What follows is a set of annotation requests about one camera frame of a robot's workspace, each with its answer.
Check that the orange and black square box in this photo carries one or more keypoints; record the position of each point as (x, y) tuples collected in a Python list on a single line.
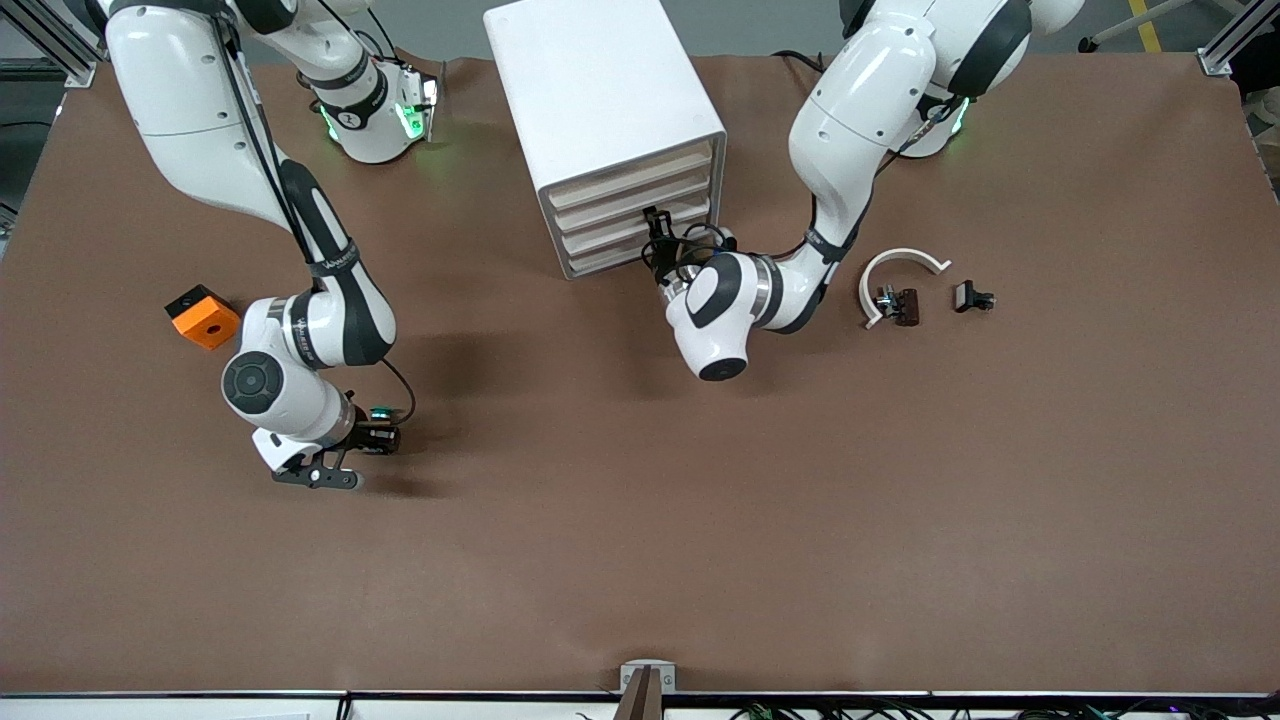
[(205, 322)]

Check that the dark brown small component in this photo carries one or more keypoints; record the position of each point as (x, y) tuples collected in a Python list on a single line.
[(907, 307)]

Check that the brown bar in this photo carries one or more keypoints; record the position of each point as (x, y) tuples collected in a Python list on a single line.
[(640, 700)]

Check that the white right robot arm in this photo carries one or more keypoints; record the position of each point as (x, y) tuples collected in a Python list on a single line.
[(180, 100)]

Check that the brown paper table cover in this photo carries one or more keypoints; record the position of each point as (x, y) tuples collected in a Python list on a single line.
[(640, 500)]

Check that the white cabinet drawer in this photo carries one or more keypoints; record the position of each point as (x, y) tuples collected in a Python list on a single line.
[(630, 200), (610, 254), (610, 232), (630, 177)]

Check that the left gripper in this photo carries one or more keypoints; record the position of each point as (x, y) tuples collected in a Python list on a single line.
[(664, 262)]

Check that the grey metal bracket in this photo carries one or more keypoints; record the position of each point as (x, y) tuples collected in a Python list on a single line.
[(648, 664)]

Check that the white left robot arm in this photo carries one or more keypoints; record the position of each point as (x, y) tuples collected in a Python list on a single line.
[(860, 110)]

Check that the grey stand leg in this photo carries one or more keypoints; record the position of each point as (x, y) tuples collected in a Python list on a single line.
[(1110, 38)]

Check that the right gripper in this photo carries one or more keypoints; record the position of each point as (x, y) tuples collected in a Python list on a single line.
[(383, 439)]

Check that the aluminium frame profile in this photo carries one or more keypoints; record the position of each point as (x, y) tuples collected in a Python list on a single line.
[(1225, 50), (60, 45)]

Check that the small black clip component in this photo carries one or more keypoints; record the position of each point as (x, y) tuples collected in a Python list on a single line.
[(965, 296)]

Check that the white table edge frame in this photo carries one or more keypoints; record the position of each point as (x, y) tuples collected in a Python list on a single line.
[(150, 708)]

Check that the white drawer cabinet housing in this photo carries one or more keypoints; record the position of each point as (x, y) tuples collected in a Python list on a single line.
[(600, 90)]

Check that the green push button switch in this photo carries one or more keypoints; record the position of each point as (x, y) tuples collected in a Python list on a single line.
[(381, 411)]

